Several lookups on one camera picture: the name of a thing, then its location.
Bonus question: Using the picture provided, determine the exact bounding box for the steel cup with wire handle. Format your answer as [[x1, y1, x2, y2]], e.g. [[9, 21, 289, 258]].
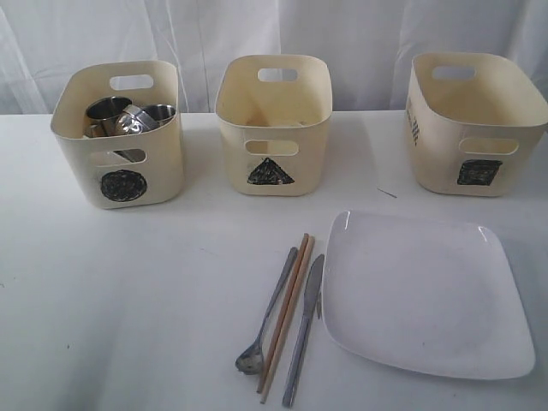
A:
[[142, 104, 177, 127]]

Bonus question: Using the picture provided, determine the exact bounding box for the cream bin with square mark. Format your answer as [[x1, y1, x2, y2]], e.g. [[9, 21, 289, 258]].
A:
[[406, 52, 547, 197]]

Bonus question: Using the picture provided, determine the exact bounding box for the white backdrop curtain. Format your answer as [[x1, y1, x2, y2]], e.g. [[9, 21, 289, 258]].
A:
[[1, 1, 547, 114]]

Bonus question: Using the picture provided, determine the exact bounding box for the white square plate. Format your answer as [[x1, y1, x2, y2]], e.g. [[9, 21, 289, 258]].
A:
[[322, 210, 536, 380]]

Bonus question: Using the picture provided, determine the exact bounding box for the cream bin with triangle mark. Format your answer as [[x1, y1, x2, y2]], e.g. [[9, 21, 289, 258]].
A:
[[215, 55, 332, 196]]

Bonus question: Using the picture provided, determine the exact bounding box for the steel cup without visible handle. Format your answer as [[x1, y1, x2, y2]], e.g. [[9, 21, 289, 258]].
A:
[[84, 96, 133, 138]]

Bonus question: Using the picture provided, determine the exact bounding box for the steel bowl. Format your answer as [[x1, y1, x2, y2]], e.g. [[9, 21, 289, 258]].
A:
[[114, 104, 159, 163]]

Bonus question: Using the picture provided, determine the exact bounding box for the steel spoon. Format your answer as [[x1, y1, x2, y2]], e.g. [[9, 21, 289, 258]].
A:
[[235, 247, 298, 376]]

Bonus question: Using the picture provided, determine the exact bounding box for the steel table knife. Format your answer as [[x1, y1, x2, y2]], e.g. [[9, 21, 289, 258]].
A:
[[282, 253, 325, 408]]

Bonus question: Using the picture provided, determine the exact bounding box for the cream bin with circle mark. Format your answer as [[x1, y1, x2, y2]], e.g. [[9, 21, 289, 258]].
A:
[[51, 61, 184, 209]]

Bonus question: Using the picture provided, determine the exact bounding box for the small dark needle on table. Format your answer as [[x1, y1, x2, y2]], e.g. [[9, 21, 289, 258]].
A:
[[377, 188, 397, 199]]

